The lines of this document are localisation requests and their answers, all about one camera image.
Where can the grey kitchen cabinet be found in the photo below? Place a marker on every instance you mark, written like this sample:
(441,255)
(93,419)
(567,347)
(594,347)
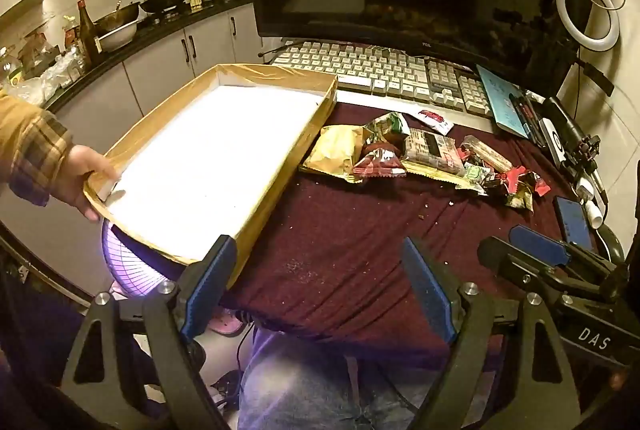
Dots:
(165,60)

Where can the smartphone with blue screen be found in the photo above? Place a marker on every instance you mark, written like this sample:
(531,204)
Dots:
(572,220)

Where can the electric heater with grille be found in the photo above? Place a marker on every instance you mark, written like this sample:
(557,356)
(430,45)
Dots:
(130,265)

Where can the white red sachet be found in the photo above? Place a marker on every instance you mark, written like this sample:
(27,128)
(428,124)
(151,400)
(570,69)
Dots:
(434,120)

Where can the brown labelled snack packet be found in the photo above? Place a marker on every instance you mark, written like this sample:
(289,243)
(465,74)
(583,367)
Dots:
(432,150)

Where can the white plug adapter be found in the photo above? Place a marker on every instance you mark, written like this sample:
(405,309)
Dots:
(589,202)

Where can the dark glass bottle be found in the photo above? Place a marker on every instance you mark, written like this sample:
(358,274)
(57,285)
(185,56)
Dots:
(89,40)

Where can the blue notebook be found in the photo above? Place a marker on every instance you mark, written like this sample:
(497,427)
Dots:
(500,100)

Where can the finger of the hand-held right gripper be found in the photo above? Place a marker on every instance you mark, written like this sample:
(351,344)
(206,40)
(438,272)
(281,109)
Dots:
(537,244)
(502,261)

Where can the green snack packet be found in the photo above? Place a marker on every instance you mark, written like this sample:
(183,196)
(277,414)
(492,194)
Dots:
(390,127)

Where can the another person's forearm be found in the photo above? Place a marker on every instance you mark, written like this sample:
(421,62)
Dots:
(30,140)

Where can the long clear bar packet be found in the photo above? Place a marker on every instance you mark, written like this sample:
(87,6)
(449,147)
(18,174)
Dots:
(487,152)

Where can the black red pen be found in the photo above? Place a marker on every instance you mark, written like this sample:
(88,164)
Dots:
(534,120)
(520,115)

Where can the gold green candy wrapper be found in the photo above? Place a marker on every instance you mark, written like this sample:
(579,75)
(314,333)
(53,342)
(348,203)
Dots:
(520,200)

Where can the white grey keyboard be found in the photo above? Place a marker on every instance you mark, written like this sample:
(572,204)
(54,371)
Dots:
(375,65)

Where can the burgundy tablecloth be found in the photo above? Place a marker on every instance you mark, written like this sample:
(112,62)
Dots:
(325,235)

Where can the pink slipper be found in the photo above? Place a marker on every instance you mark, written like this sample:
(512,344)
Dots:
(225,324)

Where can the yellow chip bag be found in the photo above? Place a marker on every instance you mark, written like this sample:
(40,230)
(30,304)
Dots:
(332,150)

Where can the small green white packet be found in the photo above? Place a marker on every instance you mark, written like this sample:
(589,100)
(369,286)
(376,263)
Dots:
(477,173)

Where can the shallow cardboard box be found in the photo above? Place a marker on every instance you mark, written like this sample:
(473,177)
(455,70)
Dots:
(200,170)

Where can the person's jeans leg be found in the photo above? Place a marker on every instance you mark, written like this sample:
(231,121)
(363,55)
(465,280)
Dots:
(300,390)

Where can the red candy wrapper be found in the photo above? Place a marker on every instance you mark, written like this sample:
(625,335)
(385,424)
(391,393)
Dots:
(541,187)
(515,180)

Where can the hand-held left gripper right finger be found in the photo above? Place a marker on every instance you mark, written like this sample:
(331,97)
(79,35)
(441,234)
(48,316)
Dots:
(425,290)

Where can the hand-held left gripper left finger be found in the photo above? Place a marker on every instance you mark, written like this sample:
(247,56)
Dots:
(210,282)

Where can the dark red snack packet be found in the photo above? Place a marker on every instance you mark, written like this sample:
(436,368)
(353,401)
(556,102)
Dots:
(377,162)

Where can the pile of plastic bags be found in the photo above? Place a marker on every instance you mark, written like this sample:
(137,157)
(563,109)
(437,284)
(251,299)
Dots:
(45,70)

